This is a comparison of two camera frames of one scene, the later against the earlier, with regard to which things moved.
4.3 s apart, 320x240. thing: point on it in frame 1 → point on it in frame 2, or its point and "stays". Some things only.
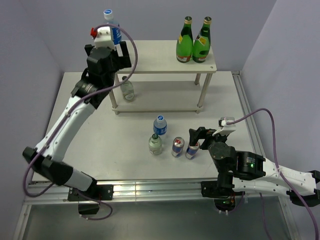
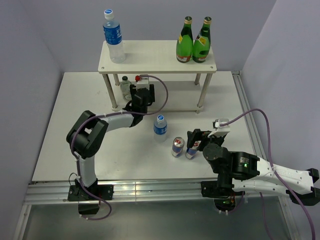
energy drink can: (191, 151) stays
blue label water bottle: (116, 33) stays
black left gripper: (123, 62) → (151, 95)
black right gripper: (201, 133) stays
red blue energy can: (178, 144) stays
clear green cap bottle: (155, 144) → (143, 84)
